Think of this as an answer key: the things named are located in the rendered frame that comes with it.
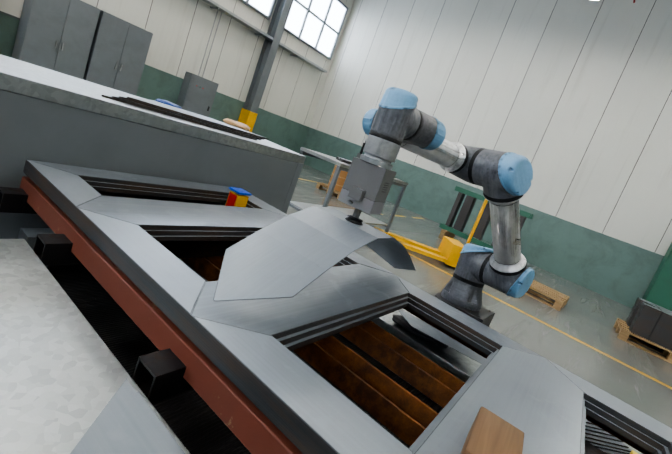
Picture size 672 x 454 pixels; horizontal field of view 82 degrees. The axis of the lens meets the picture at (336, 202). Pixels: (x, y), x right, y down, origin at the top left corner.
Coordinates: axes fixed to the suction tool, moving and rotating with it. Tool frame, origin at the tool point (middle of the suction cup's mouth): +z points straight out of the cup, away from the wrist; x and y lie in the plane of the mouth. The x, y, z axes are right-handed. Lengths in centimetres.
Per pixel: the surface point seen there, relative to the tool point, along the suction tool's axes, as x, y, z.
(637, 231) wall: 983, 214, -54
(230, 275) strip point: -28.8, -5.5, 10.8
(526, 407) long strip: -1.2, 44.7, 15.7
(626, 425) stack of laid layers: 21, 64, 17
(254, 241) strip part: -20.9, -8.9, 6.4
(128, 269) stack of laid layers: -35.0, -23.1, 17.6
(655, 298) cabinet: 911, 278, 61
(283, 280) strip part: -25.1, 2.6, 8.1
